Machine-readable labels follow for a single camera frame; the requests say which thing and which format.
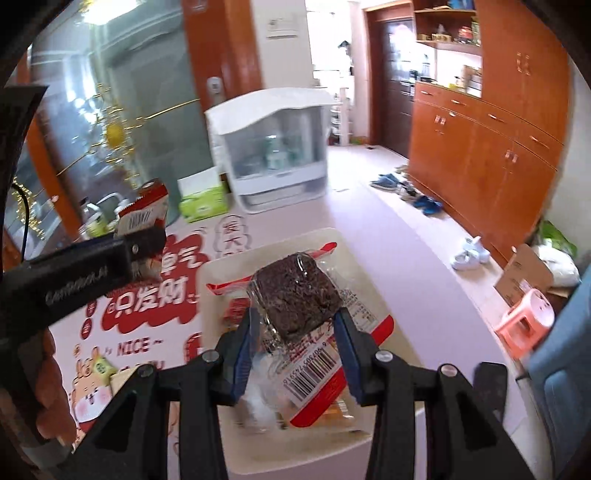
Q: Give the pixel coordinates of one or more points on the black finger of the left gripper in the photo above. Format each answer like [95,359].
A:
[18,107]

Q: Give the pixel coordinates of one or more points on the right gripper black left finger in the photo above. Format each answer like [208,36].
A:
[129,440]

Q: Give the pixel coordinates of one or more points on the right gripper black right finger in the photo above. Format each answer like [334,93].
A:
[464,439]

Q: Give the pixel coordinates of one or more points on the white red barcode snack pack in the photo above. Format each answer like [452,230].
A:
[142,225]

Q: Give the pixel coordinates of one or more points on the dark seaweed snack red pack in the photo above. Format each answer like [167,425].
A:
[304,322]

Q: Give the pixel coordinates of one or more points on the beige cracker pack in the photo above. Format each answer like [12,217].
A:
[118,379]

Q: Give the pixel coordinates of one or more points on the green pineapple cake packet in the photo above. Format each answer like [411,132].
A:
[102,371]

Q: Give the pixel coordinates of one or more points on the person left hand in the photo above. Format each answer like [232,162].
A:
[34,403]

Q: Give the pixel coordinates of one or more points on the green label glass bottle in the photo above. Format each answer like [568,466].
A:
[94,223]

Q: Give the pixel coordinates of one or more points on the glass sliding door gold ornament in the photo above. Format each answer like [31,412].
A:
[128,84]

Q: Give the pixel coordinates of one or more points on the blue fabric sofa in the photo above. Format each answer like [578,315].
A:
[559,372]

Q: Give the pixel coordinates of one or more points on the pink plastic stool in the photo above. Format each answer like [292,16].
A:
[526,324]

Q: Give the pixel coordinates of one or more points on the cardboard box on floor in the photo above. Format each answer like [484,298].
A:
[524,272]

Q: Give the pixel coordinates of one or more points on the white kids shoes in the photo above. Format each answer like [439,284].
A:
[472,255]

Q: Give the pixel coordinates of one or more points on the green tissue box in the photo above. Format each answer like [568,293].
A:
[202,195]

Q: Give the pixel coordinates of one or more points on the white plastic bag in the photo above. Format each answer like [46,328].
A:
[564,271]

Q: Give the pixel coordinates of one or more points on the blue slippers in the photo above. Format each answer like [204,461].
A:
[428,205]

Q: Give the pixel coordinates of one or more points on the white desktop storage cabinet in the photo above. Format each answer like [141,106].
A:
[272,144]

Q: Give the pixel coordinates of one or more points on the dark wooden entrance door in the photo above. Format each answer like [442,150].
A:
[391,41]

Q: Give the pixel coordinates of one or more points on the white wall switch panel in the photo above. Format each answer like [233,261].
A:
[285,25]

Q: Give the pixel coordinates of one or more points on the wooden wall cabinet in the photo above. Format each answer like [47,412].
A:
[493,159]

